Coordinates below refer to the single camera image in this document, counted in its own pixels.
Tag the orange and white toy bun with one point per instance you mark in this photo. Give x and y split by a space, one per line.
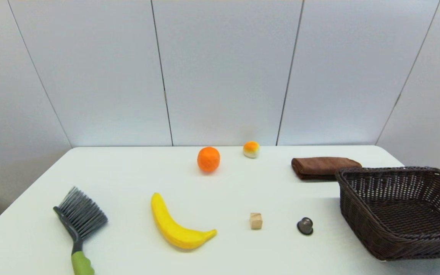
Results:
251 150

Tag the yellow banana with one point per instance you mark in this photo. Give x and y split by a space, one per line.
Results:
170 229

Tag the orange fruit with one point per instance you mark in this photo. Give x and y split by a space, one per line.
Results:
208 159

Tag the dark brown wicker basket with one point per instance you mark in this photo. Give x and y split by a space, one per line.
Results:
361 217

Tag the folded brown cloth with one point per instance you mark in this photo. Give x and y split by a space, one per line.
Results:
321 167

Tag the small wooden cube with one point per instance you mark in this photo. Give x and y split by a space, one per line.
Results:
256 221

